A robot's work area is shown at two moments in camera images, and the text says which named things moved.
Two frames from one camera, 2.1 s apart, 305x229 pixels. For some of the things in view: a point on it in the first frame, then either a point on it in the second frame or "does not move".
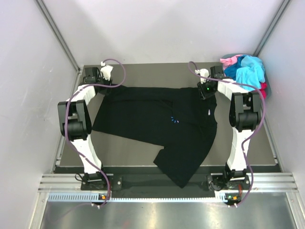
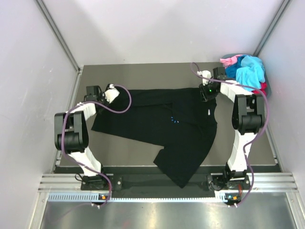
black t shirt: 182,120 does not move
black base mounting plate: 158,182 does not move
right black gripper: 204,95 does not move
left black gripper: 107,82 → 101,95
